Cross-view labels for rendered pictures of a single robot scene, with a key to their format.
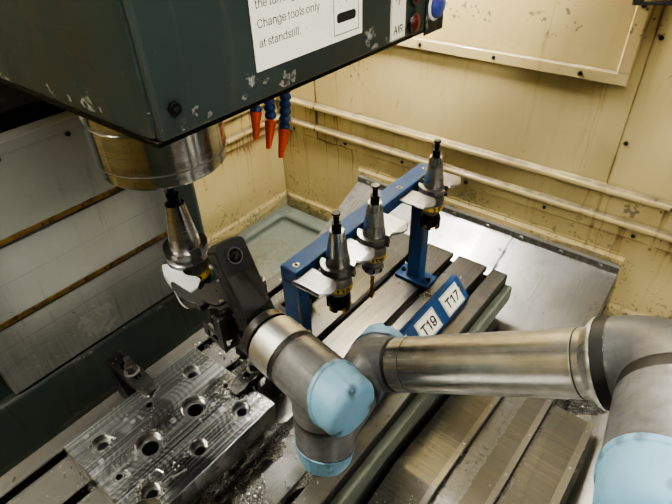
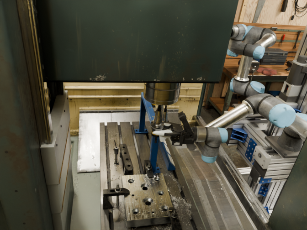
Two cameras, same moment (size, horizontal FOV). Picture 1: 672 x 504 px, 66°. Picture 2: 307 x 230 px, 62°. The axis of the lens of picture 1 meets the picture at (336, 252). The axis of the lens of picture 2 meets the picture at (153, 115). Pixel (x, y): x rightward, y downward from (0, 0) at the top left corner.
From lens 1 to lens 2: 1.07 m
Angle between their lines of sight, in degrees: 45
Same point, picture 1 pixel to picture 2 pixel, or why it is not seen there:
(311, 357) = (214, 128)
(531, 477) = (203, 166)
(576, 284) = (171, 118)
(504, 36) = not seen: hidden behind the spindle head
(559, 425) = (194, 154)
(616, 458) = (273, 111)
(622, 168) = not seen: hidden behind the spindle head
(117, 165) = (172, 97)
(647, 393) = (268, 102)
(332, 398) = (225, 132)
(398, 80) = not seen: hidden behind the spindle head
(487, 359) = (232, 117)
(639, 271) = (182, 108)
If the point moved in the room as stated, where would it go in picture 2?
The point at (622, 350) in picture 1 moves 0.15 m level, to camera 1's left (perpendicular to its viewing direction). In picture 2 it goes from (255, 101) to (244, 110)
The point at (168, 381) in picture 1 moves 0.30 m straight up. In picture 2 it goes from (129, 187) to (131, 139)
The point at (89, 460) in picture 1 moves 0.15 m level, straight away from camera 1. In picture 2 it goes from (139, 216) to (106, 215)
